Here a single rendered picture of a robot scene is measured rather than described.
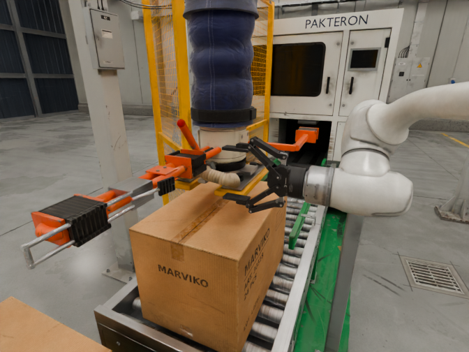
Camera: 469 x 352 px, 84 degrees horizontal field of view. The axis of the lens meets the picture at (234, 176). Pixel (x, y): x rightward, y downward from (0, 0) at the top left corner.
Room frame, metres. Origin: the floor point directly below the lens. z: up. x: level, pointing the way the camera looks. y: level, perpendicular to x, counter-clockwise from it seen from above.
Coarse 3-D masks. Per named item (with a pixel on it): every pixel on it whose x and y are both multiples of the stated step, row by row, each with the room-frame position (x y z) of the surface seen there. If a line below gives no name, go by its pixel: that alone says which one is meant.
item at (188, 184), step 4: (176, 180) 0.86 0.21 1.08; (180, 180) 0.86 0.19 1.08; (184, 180) 0.85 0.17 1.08; (188, 180) 0.85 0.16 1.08; (192, 180) 0.85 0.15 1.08; (196, 180) 0.86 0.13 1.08; (176, 184) 0.84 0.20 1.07; (180, 184) 0.83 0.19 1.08; (184, 184) 0.83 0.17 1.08; (188, 184) 0.82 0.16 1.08; (192, 184) 0.83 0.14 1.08; (196, 184) 0.85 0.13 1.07; (180, 188) 0.83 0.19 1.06; (184, 188) 0.82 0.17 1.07; (188, 188) 0.82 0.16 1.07; (192, 188) 0.83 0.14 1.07
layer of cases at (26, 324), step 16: (0, 304) 0.83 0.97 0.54; (16, 304) 0.83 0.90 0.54; (0, 320) 0.75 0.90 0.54; (16, 320) 0.75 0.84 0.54; (32, 320) 0.75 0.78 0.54; (48, 320) 0.75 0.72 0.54; (0, 336) 0.68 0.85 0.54; (16, 336) 0.68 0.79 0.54; (32, 336) 0.68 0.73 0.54; (48, 336) 0.68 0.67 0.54; (64, 336) 0.68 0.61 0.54; (80, 336) 0.68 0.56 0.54
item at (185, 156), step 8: (176, 152) 0.75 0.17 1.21; (184, 152) 0.76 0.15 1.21; (192, 152) 0.75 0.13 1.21; (200, 152) 0.74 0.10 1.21; (168, 160) 0.69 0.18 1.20; (176, 160) 0.68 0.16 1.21; (184, 160) 0.67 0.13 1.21; (192, 160) 0.67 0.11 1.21; (200, 160) 0.70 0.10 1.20; (192, 168) 0.68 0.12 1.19; (200, 168) 0.70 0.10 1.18; (184, 176) 0.68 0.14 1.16
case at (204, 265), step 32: (192, 192) 1.05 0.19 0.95; (256, 192) 1.05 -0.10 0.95; (160, 224) 0.78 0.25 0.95; (192, 224) 0.78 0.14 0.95; (224, 224) 0.78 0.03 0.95; (256, 224) 0.78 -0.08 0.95; (160, 256) 0.71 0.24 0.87; (192, 256) 0.65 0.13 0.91; (224, 256) 0.61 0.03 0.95; (256, 256) 0.74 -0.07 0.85; (160, 288) 0.71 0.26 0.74; (192, 288) 0.66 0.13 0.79; (224, 288) 0.61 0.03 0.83; (256, 288) 0.75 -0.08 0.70; (160, 320) 0.72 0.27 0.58; (192, 320) 0.66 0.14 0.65; (224, 320) 0.61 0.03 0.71
